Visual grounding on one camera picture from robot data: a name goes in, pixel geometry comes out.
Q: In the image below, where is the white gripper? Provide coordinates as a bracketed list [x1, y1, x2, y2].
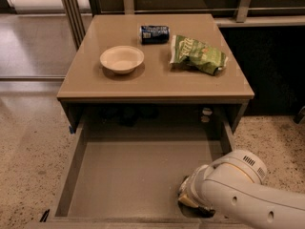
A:
[178, 165, 214, 208]

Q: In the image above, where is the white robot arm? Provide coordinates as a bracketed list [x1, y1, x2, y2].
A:
[178, 150, 305, 229]

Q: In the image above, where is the open grey top drawer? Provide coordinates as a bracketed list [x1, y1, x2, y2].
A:
[25, 117, 255, 229]

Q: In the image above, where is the grey cabinet with counter top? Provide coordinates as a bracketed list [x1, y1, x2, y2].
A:
[57, 14, 254, 129]

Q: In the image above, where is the dark blue soda can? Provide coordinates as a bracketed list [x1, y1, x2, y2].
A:
[139, 25, 170, 45]

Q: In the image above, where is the green chip bag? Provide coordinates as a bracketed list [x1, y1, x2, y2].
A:
[170, 35, 228, 75]

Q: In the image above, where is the white paper bowl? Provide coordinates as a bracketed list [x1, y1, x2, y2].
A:
[100, 46, 144, 74]

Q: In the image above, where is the metal shelf rack background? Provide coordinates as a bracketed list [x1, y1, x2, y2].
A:
[61, 0, 305, 44]

